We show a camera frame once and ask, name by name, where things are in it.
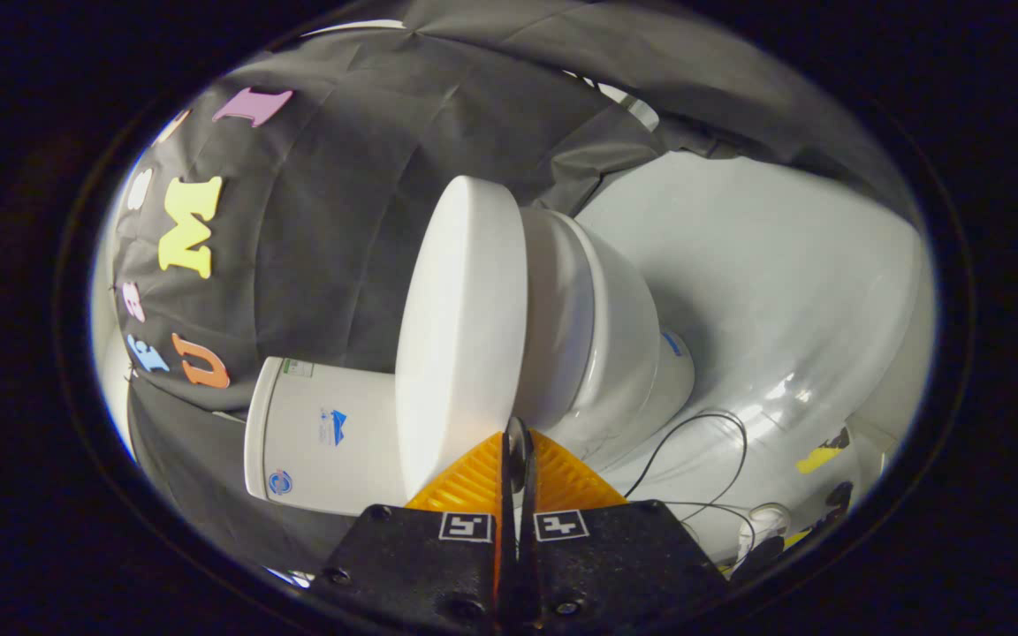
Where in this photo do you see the thin black cable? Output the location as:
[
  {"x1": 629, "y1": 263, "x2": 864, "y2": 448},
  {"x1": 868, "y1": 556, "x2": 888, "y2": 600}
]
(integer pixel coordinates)
[{"x1": 622, "y1": 410, "x2": 758, "y2": 557}]

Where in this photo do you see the white toilet seat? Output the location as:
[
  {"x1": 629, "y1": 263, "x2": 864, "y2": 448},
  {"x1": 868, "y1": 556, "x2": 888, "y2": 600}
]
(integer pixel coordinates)
[{"x1": 516, "y1": 208, "x2": 604, "y2": 429}]

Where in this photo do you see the white toilet tank lid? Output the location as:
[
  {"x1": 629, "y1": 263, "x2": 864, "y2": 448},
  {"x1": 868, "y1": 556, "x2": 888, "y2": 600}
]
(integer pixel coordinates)
[{"x1": 244, "y1": 356, "x2": 287, "y2": 502}]

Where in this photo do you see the white toilet body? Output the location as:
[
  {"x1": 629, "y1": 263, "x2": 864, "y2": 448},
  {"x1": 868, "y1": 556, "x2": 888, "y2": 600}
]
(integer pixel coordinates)
[{"x1": 244, "y1": 208, "x2": 696, "y2": 519}]

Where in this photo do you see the yellow and black object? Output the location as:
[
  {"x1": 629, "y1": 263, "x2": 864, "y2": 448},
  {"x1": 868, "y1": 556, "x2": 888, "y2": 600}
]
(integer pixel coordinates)
[{"x1": 795, "y1": 428, "x2": 853, "y2": 475}]

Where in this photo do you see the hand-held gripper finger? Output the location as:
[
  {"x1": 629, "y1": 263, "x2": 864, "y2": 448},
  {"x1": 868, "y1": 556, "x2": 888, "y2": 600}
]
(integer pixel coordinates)
[
  {"x1": 308, "y1": 430, "x2": 517, "y2": 635},
  {"x1": 516, "y1": 430, "x2": 731, "y2": 633}
]

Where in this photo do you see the black backdrop cloth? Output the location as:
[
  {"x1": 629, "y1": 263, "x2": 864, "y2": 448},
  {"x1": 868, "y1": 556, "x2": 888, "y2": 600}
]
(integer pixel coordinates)
[{"x1": 111, "y1": 0, "x2": 916, "y2": 575}]

